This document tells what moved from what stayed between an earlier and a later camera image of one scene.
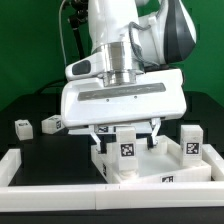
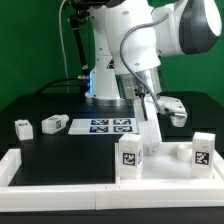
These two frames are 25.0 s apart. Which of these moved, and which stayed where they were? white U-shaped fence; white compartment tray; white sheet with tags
Moved: white compartment tray
Stayed: white sheet with tags; white U-shaped fence
